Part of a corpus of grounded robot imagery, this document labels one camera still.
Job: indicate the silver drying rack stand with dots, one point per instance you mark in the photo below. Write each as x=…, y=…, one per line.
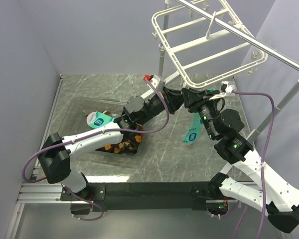
x=222, y=22

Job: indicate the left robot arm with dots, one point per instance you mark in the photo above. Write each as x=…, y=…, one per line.
x=57, y=152

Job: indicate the white clip sock hanger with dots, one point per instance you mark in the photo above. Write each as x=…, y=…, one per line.
x=202, y=52

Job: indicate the clear plastic bin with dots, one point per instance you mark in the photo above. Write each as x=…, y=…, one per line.
x=85, y=114

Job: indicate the brown white striped sock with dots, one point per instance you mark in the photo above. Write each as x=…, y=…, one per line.
x=109, y=114

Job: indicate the aluminium extrusion rail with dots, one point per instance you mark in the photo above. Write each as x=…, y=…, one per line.
x=43, y=193

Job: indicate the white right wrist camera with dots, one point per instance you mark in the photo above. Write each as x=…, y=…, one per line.
x=226, y=90

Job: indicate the red black argyle sock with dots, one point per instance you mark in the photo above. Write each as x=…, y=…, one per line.
x=138, y=138

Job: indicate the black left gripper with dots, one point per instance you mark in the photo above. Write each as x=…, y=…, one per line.
x=174, y=99

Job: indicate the teal patterned sock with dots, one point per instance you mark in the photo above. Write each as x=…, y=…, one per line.
x=98, y=119
x=194, y=130

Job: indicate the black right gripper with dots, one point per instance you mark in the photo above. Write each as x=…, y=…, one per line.
x=192, y=96

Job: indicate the brown argyle sock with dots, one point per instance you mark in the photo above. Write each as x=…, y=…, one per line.
x=126, y=147

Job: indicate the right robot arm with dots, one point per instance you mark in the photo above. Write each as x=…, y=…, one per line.
x=276, y=198

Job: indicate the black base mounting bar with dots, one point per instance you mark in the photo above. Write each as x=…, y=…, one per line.
x=152, y=195

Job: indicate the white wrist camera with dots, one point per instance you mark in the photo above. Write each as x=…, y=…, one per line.
x=226, y=90
x=156, y=81

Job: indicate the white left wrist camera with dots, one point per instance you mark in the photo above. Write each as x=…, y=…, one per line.
x=156, y=81

